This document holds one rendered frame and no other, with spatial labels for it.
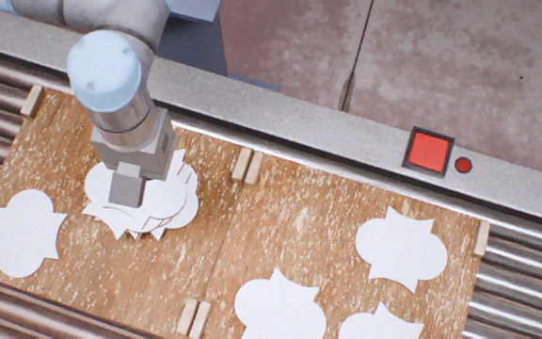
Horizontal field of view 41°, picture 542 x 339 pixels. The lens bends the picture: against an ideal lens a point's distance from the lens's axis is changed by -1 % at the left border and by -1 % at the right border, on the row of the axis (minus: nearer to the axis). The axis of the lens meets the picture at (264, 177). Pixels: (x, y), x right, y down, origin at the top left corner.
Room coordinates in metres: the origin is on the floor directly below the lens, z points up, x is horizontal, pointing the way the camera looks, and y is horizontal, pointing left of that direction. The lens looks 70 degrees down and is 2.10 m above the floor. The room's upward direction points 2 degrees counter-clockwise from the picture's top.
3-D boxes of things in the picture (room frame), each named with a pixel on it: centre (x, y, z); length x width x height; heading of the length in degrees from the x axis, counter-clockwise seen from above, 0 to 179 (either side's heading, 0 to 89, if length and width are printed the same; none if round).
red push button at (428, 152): (0.46, -0.29, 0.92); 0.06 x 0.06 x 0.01; 69
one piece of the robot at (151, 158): (0.35, 0.18, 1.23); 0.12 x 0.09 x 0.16; 165
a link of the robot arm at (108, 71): (0.38, 0.17, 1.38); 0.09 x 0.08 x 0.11; 165
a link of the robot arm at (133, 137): (0.38, 0.17, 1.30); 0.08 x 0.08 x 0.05
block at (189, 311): (0.19, 0.13, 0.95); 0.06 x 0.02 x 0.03; 160
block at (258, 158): (0.43, 0.02, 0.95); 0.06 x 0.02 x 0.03; 160
